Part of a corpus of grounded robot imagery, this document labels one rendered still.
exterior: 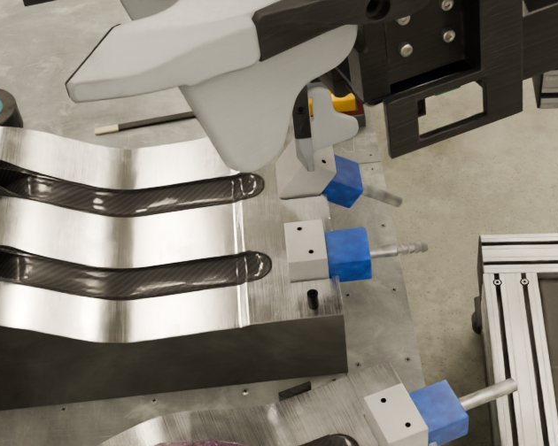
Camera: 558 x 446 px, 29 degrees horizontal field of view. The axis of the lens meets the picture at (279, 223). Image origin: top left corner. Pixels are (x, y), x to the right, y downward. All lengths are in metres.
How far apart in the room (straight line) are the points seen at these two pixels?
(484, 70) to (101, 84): 0.13
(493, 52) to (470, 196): 1.95
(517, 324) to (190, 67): 1.53
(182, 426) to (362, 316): 0.25
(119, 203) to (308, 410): 0.31
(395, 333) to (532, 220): 1.24
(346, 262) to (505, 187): 1.38
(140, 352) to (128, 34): 0.70
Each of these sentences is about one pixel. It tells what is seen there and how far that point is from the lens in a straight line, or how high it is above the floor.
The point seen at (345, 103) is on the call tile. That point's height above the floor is 0.83.
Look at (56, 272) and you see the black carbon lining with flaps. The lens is 1.03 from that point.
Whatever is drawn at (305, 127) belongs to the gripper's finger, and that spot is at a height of 1.00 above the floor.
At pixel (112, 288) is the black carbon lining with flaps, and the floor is 0.88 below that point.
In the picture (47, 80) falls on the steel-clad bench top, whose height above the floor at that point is 0.80.
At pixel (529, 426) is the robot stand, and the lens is 1.70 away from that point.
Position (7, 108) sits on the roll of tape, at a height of 0.84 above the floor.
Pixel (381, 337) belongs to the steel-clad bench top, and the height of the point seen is 0.80.
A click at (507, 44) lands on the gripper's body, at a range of 0.38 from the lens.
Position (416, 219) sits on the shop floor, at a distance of 2.27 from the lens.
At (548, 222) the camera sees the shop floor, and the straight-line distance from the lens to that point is 2.28.
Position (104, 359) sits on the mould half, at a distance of 1.01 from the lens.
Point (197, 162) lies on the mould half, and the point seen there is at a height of 0.89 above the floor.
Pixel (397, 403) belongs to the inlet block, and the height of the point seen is 0.88.
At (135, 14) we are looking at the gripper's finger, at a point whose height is 1.42.
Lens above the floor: 1.65
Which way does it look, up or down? 46 degrees down
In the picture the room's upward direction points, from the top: 7 degrees counter-clockwise
